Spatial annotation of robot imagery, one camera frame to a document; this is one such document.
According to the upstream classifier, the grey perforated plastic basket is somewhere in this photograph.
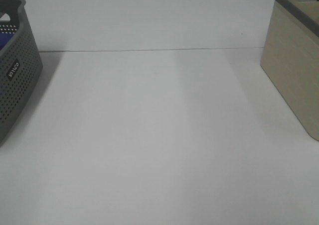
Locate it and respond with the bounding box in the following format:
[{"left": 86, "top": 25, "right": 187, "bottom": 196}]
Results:
[{"left": 0, "top": 0, "right": 43, "bottom": 141}]

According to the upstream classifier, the blue microfibre towel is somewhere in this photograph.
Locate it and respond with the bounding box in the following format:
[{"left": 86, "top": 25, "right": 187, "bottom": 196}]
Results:
[{"left": 0, "top": 25, "right": 15, "bottom": 50}]

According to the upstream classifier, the beige bin with grey rim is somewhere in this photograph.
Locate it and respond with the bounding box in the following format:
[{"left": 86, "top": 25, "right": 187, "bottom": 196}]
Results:
[{"left": 260, "top": 0, "right": 319, "bottom": 140}]

